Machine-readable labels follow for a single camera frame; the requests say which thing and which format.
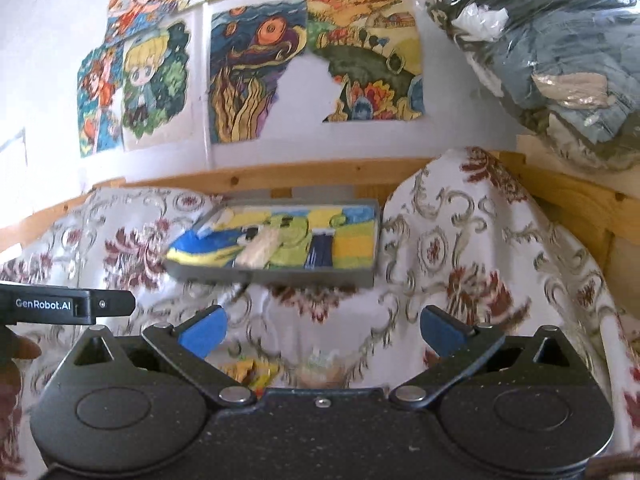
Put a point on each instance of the swirly night sky painting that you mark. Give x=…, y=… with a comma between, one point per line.
x=250, y=48

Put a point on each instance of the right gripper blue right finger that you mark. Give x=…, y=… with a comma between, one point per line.
x=462, y=350

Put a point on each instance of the landscape fields painting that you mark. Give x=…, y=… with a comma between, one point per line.
x=374, y=54

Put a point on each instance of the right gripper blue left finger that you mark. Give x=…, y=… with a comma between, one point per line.
x=182, y=350

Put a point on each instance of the yellow snack packet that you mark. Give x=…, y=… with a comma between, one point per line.
x=255, y=374

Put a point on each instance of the orange haired cartoon drawing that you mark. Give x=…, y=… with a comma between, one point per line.
x=99, y=97

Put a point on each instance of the grey shallow tray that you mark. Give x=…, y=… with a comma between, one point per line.
x=362, y=278

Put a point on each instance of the person's left hand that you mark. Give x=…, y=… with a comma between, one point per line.
x=14, y=347

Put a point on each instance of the white rice cracker pack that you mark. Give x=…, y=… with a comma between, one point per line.
x=260, y=249

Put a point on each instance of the blond cartoon child drawing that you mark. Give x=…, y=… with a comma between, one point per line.
x=157, y=103

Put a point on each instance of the wooden bed headboard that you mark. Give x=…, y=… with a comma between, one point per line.
x=606, y=221

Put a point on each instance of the colourful drawing tray liner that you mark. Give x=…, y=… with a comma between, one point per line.
x=313, y=237

